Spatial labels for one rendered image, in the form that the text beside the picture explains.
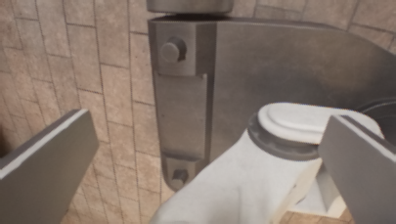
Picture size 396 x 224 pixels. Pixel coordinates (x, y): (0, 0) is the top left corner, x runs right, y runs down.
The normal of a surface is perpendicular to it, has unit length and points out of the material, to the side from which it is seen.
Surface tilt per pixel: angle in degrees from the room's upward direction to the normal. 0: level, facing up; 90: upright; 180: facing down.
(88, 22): 0
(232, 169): 90
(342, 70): 0
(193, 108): 0
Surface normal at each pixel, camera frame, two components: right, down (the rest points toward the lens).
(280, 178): 0.01, -0.87
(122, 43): -0.22, 0.48
